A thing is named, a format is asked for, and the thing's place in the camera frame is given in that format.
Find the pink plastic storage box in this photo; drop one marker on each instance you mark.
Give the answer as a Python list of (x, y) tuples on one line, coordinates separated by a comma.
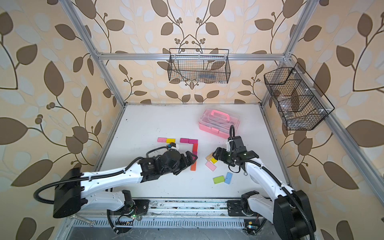
[(218, 123)]

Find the yellow block in row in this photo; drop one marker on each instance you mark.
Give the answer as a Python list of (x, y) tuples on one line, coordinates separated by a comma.
[(170, 141)]

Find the light pink block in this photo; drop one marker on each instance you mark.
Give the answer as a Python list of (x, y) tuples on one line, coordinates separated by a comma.
[(211, 166)]

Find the back black wire basket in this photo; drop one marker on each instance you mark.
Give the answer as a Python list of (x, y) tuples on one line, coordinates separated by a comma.
[(210, 66)]

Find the natural wood block in pile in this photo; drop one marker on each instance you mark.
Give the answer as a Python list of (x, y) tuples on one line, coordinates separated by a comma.
[(209, 157)]

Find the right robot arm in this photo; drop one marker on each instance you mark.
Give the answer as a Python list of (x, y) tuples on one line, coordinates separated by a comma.
[(287, 209)]

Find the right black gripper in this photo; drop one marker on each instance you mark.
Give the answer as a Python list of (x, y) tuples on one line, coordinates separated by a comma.
[(218, 151)]

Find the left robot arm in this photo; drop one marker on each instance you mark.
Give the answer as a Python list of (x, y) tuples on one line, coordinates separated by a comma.
[(78, 191)]

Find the pink block in row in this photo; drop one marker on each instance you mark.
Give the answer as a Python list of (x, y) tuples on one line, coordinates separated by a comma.
[(162, 140)]

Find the orange block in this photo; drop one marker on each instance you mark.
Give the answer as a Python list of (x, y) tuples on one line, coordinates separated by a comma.
[(194, 167)]

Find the white tape roll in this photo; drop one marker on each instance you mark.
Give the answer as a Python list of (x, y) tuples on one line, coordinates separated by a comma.
[(256, 177)]

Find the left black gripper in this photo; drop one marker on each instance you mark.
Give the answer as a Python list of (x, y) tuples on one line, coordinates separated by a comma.
[(184, 163)]

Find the black wire basket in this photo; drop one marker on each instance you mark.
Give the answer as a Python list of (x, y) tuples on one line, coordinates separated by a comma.
[(300, 102), (210, 66)]

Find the blue block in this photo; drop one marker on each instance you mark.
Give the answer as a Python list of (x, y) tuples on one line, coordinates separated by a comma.
[(228, 178)]

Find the silver wrench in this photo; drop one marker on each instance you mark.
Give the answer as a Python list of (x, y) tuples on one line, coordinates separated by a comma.
[(84, 220)]

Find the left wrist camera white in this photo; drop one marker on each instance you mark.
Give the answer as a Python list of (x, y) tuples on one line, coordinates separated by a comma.
[(173, 146)]

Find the right black wire basket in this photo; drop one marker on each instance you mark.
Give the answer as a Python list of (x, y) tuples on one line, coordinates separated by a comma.
[(300, 102)]

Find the green block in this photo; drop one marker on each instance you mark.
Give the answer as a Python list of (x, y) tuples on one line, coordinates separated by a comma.
[(218, 180)]

